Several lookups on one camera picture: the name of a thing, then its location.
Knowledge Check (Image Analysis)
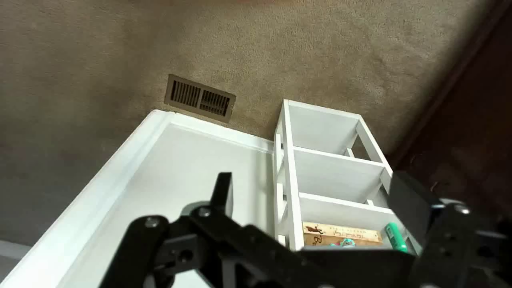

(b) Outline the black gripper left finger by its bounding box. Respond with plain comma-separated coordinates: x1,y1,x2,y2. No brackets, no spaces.
101,171,253,288

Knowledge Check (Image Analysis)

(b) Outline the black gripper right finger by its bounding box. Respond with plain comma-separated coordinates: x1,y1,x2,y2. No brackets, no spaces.
387,169,512,288

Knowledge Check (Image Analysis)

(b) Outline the green cylindrical item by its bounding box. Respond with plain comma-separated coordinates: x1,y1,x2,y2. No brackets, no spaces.
384,221,411,253

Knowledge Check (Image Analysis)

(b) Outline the white wooden shelf unit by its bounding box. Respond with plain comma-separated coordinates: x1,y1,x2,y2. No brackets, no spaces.
272,97,422,253

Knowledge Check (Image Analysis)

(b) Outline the brown floor vent grille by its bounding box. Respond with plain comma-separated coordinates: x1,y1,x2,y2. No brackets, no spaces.
163,72,237,125

